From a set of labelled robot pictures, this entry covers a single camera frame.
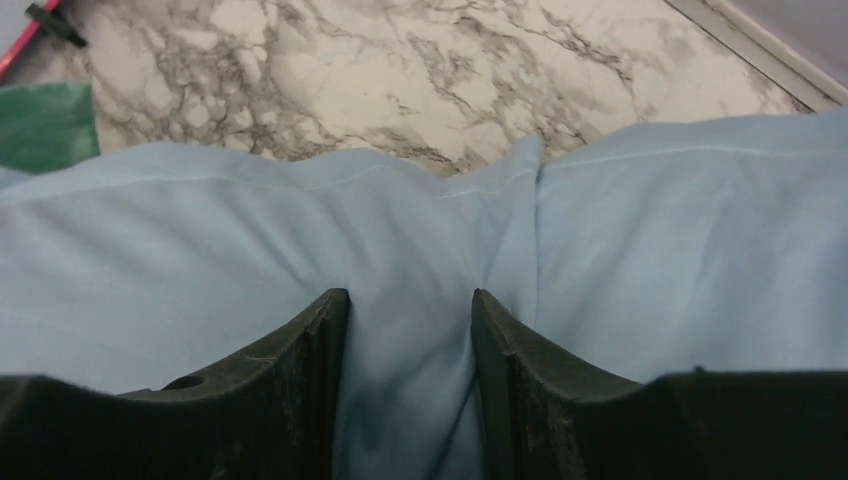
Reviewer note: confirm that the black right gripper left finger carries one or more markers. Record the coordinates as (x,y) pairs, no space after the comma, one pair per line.
(266,411)

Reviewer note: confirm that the green patterned cloth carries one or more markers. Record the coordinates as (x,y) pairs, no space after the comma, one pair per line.
(47,127)

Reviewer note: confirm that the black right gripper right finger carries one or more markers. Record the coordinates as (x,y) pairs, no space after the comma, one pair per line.
(547,414)

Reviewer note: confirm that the black whiteboard clip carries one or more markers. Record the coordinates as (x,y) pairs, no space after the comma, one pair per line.
(46,17)

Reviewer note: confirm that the pink framed whiteboard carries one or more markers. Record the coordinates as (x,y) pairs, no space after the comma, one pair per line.
(18,28)

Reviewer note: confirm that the light blue pillowcase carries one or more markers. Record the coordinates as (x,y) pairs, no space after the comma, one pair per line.
(658,248)

